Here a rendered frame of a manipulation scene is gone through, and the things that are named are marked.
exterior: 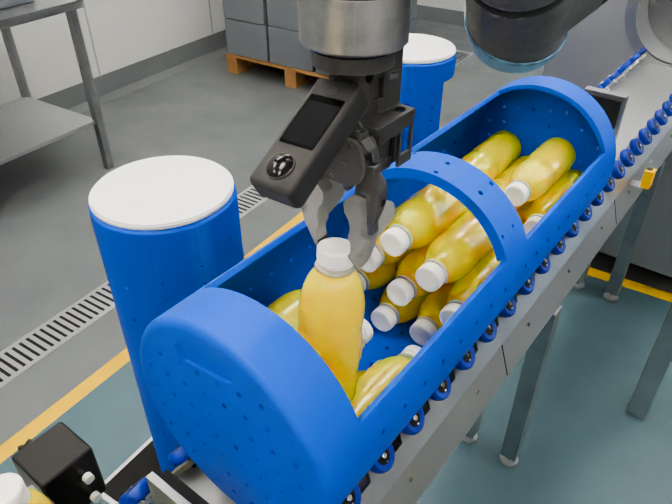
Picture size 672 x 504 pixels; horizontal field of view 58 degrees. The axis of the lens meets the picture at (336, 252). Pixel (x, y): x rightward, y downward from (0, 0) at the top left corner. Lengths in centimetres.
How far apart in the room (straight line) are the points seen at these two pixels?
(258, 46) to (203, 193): 355
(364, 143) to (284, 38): 403
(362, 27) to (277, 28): 408
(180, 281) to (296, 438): 67
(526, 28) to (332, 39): 16
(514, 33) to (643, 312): 228
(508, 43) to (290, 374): 35
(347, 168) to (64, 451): 51
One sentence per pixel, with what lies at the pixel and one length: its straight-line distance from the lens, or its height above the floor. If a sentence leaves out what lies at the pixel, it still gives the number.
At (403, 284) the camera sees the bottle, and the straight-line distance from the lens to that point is 89.
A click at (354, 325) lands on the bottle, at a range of 63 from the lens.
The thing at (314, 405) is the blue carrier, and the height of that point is 119.
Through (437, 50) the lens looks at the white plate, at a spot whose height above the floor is 104.
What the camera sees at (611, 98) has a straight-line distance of 165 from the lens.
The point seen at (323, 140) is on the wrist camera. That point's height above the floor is 142.
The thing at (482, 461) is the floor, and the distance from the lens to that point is 205.
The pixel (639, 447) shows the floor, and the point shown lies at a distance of 225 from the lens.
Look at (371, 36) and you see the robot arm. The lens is 49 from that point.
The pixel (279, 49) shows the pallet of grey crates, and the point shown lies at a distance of 459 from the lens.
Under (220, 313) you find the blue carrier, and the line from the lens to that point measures 62.
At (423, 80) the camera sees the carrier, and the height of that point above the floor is 98.
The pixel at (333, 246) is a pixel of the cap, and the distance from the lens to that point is 61.
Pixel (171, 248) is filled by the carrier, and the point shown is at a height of 99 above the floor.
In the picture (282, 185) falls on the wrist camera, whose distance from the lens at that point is 48.
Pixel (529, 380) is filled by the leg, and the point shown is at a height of 38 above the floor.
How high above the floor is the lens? 164
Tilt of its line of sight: 36 degrees down
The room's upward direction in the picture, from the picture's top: straight up
